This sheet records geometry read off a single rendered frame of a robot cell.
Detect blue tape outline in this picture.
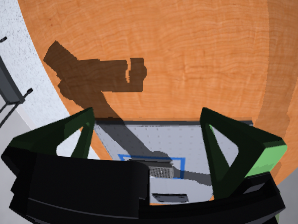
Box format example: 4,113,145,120
118,154,185,179

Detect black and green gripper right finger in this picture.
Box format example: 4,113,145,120
200,107,287,200

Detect grey flat base plate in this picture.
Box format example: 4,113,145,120
94,120,238,205

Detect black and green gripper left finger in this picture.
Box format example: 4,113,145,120
8,107,95,159

